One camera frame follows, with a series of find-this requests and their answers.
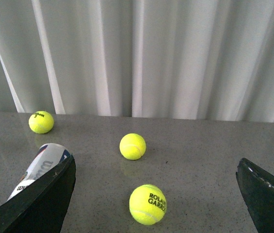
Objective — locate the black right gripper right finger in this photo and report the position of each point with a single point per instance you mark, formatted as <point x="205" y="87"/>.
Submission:
<point x="257" y="189"/>

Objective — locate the Roland Garros tennis ball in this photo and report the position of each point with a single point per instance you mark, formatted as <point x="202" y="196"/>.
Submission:
<point x="147" y="204"/>

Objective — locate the clear plastic tennis ball can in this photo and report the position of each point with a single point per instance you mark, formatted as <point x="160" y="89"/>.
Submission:
<point x="49" y="155"/>

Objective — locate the Wilson tennis ball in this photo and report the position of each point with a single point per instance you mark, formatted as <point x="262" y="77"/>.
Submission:
<point x="41" y="122"/>

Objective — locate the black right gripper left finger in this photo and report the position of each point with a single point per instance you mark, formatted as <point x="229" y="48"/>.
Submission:
<point x="42" y="206"/>

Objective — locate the white pleated curtain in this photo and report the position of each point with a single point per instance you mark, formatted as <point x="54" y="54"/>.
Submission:
<point x="186" y="59"/>

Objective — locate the plain yellow tennis ball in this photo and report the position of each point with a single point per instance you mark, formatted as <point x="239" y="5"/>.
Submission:
<point x="132" y="146"/>

